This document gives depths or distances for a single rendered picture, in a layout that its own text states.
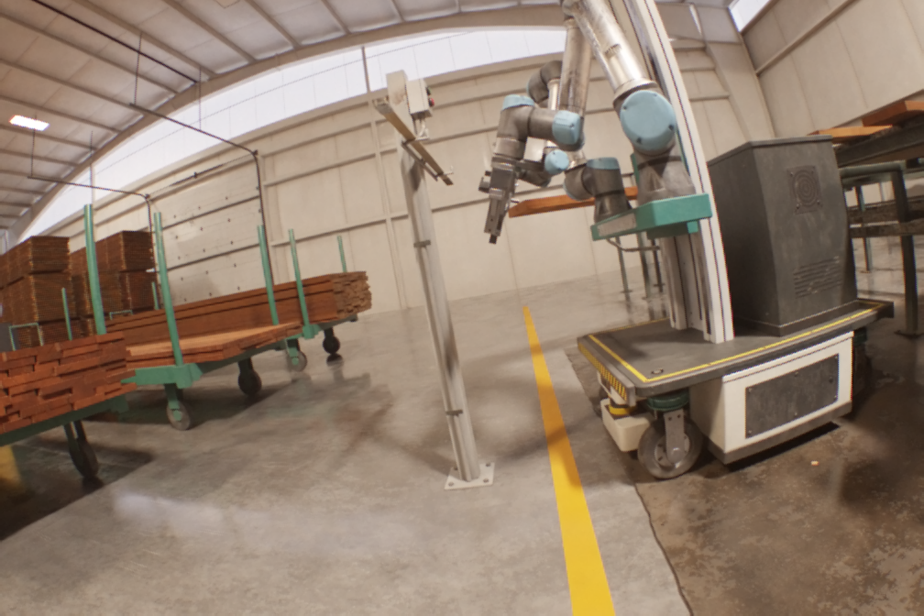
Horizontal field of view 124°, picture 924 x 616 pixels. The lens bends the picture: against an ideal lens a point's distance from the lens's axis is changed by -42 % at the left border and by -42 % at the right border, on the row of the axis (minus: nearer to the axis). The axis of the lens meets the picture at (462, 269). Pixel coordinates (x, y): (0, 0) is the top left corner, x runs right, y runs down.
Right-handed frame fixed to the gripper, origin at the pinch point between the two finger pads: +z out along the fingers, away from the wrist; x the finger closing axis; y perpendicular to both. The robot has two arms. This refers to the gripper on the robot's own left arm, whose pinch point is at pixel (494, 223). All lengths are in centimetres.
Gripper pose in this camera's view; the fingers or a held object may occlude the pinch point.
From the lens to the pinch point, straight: 104.4
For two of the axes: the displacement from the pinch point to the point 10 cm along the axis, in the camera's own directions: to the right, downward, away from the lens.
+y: -9.6, -2.2, 1.5
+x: -1.9, 1.7, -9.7
